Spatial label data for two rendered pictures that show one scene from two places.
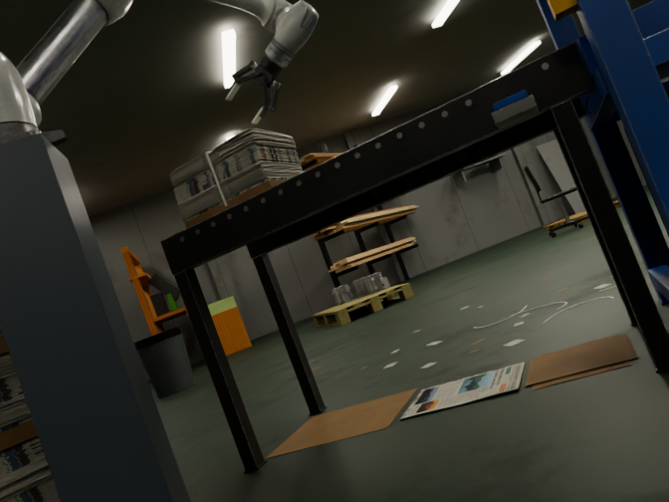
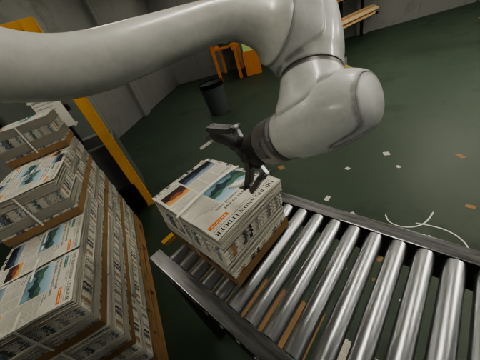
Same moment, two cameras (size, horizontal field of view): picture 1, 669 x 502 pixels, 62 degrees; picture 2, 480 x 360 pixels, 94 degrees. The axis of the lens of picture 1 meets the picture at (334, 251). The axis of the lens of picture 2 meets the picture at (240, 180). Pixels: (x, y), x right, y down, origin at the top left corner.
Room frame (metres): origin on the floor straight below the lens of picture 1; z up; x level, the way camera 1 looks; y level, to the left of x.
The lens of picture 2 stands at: (1.46, -0.16, 1.46)
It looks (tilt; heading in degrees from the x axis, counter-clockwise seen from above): 35 degrees down; 28
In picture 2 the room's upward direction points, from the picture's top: 18 degrees counter-clockwise
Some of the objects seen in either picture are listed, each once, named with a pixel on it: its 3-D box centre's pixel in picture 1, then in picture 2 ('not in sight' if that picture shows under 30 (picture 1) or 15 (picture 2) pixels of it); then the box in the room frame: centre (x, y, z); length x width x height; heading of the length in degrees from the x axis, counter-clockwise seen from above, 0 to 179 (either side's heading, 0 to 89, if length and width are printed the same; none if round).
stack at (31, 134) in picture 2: not in sight; (83, 192); (2.39, 1.78, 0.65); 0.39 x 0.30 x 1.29; 135
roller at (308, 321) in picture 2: not in sight; (328, 282); (1.83, -0.14, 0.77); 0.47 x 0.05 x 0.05; 157
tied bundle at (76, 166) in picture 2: not in sight; (49, 179); (2.18, 1.57, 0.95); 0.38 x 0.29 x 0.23; 135
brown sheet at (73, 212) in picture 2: not in sight; (50, 211); (1.97, 1.37, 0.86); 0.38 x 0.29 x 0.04; 135
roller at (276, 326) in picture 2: not in sight; (307, 272); (1.85, -0.08, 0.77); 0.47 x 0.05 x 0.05; 157
